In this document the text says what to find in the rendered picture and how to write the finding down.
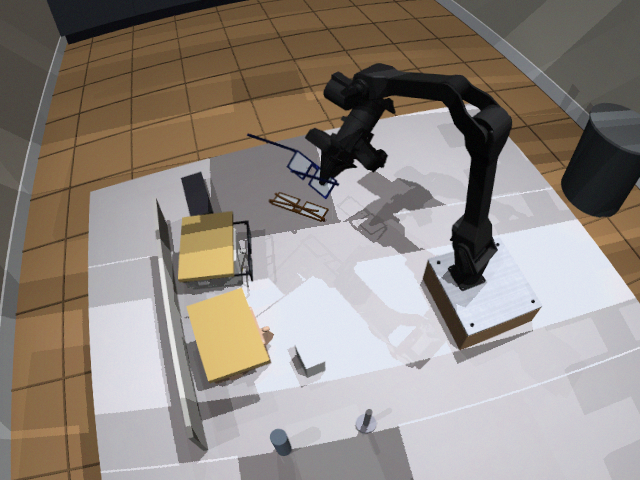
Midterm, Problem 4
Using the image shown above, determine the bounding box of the dark blue-grey cylinder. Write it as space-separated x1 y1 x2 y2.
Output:
270 428 292 456

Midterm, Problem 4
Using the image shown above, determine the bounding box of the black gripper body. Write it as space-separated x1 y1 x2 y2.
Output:
305 113 375 163

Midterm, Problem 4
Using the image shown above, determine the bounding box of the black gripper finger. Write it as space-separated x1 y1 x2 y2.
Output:
331 159 358 178
319 150 347 185

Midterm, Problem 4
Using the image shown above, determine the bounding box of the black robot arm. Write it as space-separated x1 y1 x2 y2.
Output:
323 63 512 291

